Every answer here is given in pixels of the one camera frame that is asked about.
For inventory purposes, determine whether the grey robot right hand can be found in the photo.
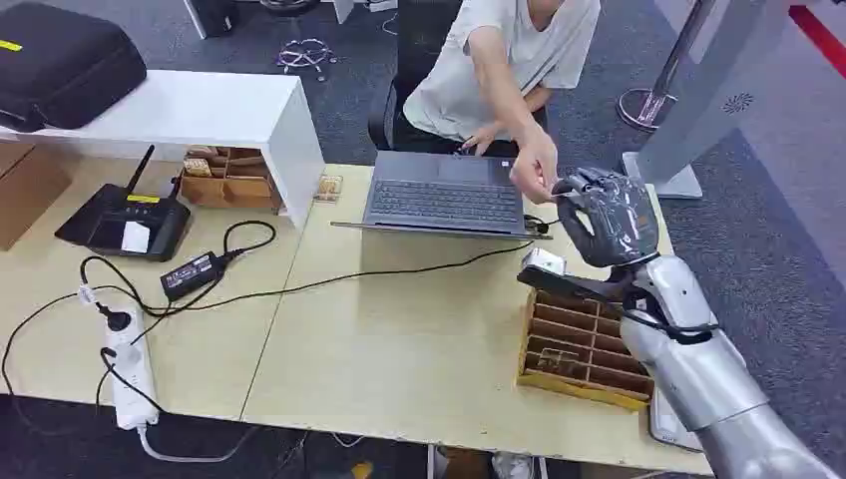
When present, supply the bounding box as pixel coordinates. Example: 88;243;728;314
552;167;660;269

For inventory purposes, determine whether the person's right hand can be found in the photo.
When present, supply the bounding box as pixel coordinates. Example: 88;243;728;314
509;129;561;206

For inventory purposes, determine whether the person's hand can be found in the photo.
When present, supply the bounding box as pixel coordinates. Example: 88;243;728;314
509;129;561;206
461;122;505;158

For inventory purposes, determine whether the wooden divided card box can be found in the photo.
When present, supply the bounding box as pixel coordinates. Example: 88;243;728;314
515;287;655;414

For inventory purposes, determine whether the person's left hand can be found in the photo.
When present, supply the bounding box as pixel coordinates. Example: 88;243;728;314
461;122;505;158

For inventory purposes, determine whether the grey laptop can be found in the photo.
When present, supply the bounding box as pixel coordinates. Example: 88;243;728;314
330;150;553;240

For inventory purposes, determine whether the white tablet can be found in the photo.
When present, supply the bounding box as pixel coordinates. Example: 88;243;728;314
647;389;706;455

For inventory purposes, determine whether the person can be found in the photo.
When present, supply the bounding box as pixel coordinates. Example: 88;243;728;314
401;0;603;207

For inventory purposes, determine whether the black office chair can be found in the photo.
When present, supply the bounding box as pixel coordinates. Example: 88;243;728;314
367;0;464;152

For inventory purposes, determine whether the red strip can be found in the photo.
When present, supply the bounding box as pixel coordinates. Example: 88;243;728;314
788;5;846;81

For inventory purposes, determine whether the metal chair base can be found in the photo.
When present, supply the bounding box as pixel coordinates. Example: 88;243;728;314
275;38;338;83

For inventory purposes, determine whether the small wooden organiser box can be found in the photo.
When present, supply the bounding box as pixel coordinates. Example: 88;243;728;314
180;146;284;215

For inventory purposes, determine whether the black power adapter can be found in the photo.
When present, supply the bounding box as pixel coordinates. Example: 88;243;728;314
160;250;229;302

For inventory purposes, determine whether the white desk shelf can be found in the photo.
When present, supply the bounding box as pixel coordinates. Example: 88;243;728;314
0;69;326;230

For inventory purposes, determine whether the black router with antennas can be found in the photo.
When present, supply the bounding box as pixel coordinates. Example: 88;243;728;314
54;145;193;262

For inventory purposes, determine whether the white power strip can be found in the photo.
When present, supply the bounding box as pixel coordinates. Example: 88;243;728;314
102;310;162;431

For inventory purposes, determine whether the black hard case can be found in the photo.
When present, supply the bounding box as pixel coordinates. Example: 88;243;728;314
0;0;148;134

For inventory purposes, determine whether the brown cardboard box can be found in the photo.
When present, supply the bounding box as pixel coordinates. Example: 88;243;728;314
0;142;73;252

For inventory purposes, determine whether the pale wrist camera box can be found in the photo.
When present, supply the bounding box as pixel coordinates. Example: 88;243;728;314
518;247;570;279

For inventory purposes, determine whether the chrome stanchion post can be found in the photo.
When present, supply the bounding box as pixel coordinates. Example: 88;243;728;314
616;0;718;132

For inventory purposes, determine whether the black laptop power cable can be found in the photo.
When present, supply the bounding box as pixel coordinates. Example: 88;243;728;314
129;215;560;348

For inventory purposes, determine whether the black adapter mains cable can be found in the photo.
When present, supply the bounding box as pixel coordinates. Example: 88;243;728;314
220;220;278;262

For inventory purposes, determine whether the white power strip cable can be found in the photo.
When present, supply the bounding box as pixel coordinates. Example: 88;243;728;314
135;422;262;465

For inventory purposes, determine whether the black plug with cable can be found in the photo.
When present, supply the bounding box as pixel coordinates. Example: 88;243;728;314
0;255;167;424

